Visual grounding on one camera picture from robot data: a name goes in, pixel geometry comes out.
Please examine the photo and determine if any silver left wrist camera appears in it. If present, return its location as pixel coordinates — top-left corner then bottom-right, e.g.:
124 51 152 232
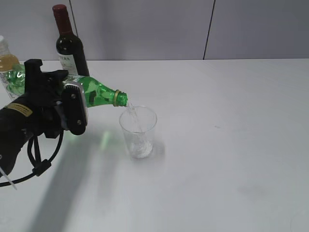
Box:
61 81 88 135

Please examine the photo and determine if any transparent plastic cup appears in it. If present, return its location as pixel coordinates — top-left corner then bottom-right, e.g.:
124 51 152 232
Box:
119 104 157 159

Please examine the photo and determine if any dark red wine bottle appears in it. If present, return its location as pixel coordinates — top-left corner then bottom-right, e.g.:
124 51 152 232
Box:
52 4 89 76

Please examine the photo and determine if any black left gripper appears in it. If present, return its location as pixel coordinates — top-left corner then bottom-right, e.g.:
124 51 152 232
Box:
23 59 69 139

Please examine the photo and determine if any orange juice bottle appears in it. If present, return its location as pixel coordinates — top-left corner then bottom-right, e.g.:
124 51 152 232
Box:
0 35 19 100

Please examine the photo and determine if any white zip tie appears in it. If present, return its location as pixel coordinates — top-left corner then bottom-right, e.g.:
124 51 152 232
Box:
0 167 17 190

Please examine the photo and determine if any green sprite bottle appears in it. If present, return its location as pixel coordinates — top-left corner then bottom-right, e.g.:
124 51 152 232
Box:
0 64 128 108

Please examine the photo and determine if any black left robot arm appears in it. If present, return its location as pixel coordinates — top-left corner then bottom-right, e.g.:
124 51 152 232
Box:
0 59 68 174

